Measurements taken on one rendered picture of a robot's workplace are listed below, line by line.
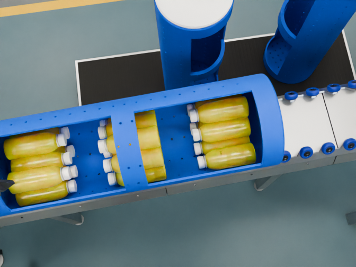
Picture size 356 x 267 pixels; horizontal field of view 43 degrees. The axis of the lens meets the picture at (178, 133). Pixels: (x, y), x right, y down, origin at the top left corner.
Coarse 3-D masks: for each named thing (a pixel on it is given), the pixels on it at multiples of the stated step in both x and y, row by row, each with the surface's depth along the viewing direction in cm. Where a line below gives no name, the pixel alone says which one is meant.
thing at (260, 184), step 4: (268, 176) 205; (272, 176) 199; (276, 176) 202; (256, 180) 235; (260, 180) 225; (264, 180) 215; (268, 180) 209; (272, 180) 212; (256, 184) 237; (260, 184) 227; (264, 184) 223; (268, 184) 226; (256, 188) 239; (260, 188) 235; (264, 188) 239
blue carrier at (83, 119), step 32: (160, 96) 131; (192, 96) 129; (256, 96) 127; (0, 128) 128; (32, 128) 127; (96, 128) 149; (128, 128) 125; (160, 128) 151; (256, 128) 153; (0, 160) 145; (96, 160) 151; (128, 160) 124; (192, 160) 149; (256, 160) 145; (96, 192) 141; (128, 192) 135
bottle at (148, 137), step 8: (144, 128) 132; (152, 128) 132; (112, 136) 131; (144, 136) 130; (152, 136) 130; (104, 144) 132; (112, 144) 130; (144, 144) 131; (152, 144) 131; (160, 144) 132; (112, 152) 132
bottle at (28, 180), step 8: (32, 168) 135; (40, 168) 134; (48, 168) 134; (56, 168) 134; (8, 176) 133; (16, 176) 133; (24, 176) 132; (32, 176) 132; (40, 176) 132; (48, 176) 132; (56, 176) 133; (16, 184) 132; (24, 184) 132; (32, 184) 132; (40, 184) 133; (48, 184) 133; (56, 184) 135; (16, 192) 134
